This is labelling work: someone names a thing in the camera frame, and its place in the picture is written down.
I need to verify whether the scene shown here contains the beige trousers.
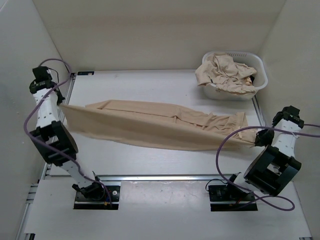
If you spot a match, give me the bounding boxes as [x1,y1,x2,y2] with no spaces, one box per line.
[60,99,248,151]

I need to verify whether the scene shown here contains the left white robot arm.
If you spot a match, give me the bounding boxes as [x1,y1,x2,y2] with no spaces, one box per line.
[29,66,106,201]

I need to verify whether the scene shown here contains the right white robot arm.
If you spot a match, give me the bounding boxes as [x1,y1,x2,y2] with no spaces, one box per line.
[224,105,304,200]

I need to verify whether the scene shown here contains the blue white sticker label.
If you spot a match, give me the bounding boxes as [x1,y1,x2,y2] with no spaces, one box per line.
[77,71,95,76]

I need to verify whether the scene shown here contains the white laundry basket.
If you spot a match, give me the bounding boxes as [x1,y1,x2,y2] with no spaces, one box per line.
[195,51,268,101]

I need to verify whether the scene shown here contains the beige clothes pile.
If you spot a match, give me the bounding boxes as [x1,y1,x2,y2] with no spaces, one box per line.
[195,52,257,95]

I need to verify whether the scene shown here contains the right aluminium rail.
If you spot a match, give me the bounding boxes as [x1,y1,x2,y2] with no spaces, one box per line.
[252,96,266,127]

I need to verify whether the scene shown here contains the aluminium rail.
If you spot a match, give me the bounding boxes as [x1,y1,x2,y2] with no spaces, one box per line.
[31,174,223,185]
[41,72,77,179]
[252,96,266,127]

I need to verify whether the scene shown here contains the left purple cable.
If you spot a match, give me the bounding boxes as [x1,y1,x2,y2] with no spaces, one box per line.
[23,58,113,206]

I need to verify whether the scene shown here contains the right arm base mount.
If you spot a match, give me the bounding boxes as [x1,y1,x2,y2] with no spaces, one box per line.
[205,178,258,212]

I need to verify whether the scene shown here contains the left aluminium rail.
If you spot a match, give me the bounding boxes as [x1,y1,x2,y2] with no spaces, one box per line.
[41,72,77,179]

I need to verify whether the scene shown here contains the front aluminium rail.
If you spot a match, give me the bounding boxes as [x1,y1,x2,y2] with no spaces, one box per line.
[31,174,223,185]

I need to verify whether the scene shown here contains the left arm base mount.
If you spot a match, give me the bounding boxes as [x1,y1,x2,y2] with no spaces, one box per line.
[72,182,121,211]

